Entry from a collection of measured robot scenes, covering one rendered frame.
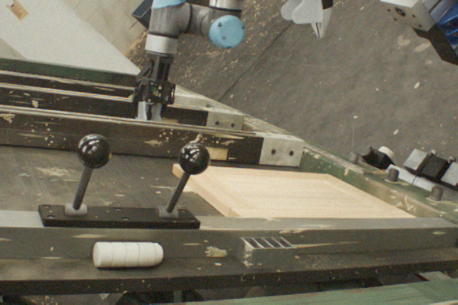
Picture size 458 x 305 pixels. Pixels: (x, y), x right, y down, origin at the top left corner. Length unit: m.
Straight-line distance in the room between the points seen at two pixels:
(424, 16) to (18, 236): 1.12
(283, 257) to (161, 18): 0.73
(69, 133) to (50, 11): 3.77
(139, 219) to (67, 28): 4.30
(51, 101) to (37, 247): 0.86
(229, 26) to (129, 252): 0.67
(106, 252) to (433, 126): 2.06
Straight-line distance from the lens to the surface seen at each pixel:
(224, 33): 1.17
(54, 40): 4.92
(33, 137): 1.13
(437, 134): 2.48
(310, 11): 0.77
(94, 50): 4.97
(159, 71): 1.29
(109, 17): 6.37
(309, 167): 1.37
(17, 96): 1.45
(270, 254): 0.72
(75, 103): 1.47
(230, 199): 0.93
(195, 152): 0.61
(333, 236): 0.82
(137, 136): 1.18
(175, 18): 1.28
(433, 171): 1.33
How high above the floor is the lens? 1.74
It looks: 30 degrees down
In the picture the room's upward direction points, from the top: 48 degrees counter-clockwise
